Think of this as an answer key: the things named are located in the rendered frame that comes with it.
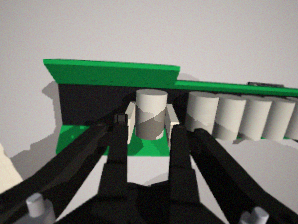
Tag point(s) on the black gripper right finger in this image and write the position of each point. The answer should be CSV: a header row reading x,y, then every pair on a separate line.
x,y
241,199

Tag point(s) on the grey cylinder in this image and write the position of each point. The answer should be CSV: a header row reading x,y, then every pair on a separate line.
x,y
201,111
292,128
228,117
254,117
150,113
278,118

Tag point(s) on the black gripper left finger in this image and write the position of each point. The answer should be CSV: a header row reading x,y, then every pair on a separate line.
x,y
42,198

